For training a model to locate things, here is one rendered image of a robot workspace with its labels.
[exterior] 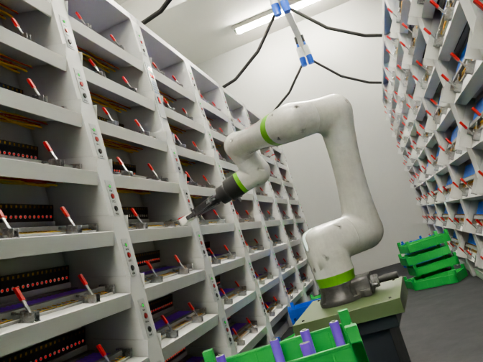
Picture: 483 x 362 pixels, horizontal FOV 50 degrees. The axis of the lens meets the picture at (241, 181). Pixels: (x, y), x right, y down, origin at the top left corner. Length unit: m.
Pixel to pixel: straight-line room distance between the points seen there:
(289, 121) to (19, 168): 0.78
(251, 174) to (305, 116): 0.47
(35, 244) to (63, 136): 0.54
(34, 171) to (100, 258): 0.41
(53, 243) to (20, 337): 0.28
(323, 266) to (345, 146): 0.39
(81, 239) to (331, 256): 0.75
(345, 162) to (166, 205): 0.97
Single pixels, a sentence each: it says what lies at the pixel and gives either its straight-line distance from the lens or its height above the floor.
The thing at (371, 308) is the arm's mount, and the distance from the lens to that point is 1.54.
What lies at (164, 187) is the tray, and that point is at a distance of 2.20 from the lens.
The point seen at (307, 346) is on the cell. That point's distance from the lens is 0.91.
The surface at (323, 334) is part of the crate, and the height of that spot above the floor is 0.36.
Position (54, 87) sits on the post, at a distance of 1.87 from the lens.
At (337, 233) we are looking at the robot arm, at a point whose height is 0.53.
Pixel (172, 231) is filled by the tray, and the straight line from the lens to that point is 2.12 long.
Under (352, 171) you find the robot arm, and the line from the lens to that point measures 1.73.
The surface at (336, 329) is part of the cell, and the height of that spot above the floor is 0.37.
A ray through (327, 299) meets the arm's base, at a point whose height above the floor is 0.35.
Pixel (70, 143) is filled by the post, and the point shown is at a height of 1.08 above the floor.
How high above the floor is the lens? 0.56
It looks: 8 degrees up
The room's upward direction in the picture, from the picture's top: 17 degrees counter-clockwise
